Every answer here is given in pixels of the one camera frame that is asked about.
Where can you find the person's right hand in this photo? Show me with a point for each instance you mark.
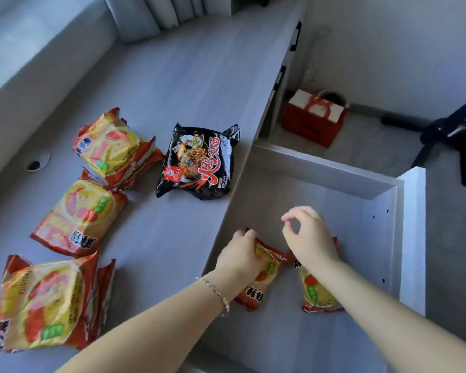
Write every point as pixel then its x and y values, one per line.
pixel 314 244

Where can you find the person's left hand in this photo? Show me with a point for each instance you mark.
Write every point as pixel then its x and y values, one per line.
pixel 235 262

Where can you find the person's right thumb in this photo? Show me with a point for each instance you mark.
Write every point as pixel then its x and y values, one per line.
pixel 288 235

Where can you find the person's left fingers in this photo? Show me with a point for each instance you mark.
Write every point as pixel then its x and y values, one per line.
pixel 248 238

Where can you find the orange yellow noodle packet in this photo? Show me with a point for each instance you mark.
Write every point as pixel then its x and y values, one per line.
pixel 108 145
pixel 103 299
pixel 42 302
pixel 265 273
pixel 81 213
pixel 317 295
pixel 145 166

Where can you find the person's left forearm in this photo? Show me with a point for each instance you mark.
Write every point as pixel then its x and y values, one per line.
pixel 155 334

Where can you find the person's right forearm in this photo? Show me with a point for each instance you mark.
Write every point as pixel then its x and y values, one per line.
pixel 388 326

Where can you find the open grey wooden drawer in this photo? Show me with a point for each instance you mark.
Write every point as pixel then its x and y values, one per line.
pixel 334 190

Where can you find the black noodle packet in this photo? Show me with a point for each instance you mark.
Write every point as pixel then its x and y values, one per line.
pixel 198 163

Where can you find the red white gift bag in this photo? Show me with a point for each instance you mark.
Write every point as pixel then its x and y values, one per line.
pixel 312 120

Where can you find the black tripod stand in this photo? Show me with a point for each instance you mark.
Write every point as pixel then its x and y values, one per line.
pixel 450 132

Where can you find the grey curtain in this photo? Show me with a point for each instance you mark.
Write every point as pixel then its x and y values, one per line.
pixel 147 13

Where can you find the white window ledge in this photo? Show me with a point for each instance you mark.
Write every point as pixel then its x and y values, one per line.
pixel 35 62

